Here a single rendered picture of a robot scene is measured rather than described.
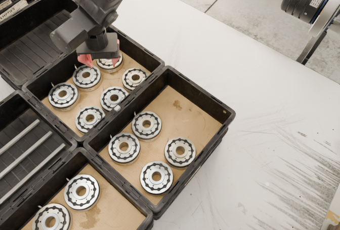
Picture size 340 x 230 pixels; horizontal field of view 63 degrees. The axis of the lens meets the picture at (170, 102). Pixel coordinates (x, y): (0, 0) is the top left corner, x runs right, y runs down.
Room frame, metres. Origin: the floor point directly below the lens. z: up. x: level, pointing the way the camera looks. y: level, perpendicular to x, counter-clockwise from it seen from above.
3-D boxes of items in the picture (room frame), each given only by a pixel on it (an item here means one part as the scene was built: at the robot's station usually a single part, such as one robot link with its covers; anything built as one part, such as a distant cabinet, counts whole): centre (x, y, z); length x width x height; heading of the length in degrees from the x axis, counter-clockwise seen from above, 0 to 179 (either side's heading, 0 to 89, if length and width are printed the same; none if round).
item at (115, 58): (0.48, 0.18, 1.11); 0.07 x 0.07 x 0.09; 9
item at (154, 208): (0.35, 0.02, 0.92); 0.40 x 0.30 x 0.02; 144
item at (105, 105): (0.48, 0.20, 0.86); 0.10 x 0.10 x 0.01
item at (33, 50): (0.71, 0.50, 0.87); 0.40 x 0.30 x 0.11; 144
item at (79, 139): (0.53, 0.26, 0.92); 0.40 x 0.30 x 0.02; 144
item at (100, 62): (0.66, 0.25, 0.86); 0.10 x 0.10 x 0.01
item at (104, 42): (0.48, 0.20, 1.18); 0.10 x 0.07 x 0.07; 99
